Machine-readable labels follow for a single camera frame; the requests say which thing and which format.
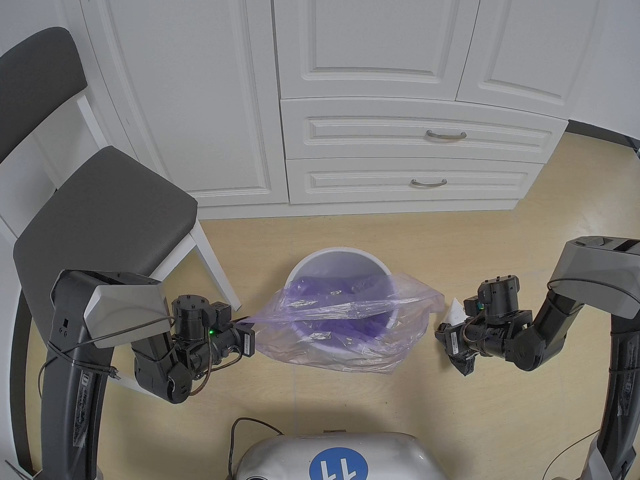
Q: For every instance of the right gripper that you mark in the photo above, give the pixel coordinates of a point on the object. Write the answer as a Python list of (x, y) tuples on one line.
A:
[(465, 340)]

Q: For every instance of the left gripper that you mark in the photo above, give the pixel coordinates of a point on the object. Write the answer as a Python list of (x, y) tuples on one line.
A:
[(230, 343)]

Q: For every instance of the white printed wrapper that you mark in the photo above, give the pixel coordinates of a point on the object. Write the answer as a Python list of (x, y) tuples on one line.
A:
[(457, 313)]

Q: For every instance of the purple plastic bag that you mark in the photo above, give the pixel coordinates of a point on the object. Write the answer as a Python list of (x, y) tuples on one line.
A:
[(350, 338)]

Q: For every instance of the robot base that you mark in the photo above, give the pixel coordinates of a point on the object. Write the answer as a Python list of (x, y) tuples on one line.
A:
[(345, 458)]

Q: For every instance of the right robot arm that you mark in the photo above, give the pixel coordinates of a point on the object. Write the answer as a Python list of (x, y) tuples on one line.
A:
[(590, 278)]

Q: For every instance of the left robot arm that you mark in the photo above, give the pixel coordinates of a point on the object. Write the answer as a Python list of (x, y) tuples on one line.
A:
[(125, 303)]

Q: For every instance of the white trash bin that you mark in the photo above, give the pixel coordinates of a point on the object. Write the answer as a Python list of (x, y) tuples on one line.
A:
[(340, 260)]

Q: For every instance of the white chair with grey cushions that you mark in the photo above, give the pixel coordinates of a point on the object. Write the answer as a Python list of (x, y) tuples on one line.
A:
[(110, 218)]

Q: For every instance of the white wardrobe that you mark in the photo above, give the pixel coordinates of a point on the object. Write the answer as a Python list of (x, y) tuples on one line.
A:
[(375, 118)]

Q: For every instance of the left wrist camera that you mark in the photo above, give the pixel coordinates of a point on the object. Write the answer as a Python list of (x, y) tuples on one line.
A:
[(221, 314)]

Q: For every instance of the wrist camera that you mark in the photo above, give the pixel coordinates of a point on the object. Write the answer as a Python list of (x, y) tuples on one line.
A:
[(473, 305), (221, 314)]

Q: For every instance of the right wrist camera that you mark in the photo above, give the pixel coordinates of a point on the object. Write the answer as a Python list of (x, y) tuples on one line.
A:
[(473, 305)]

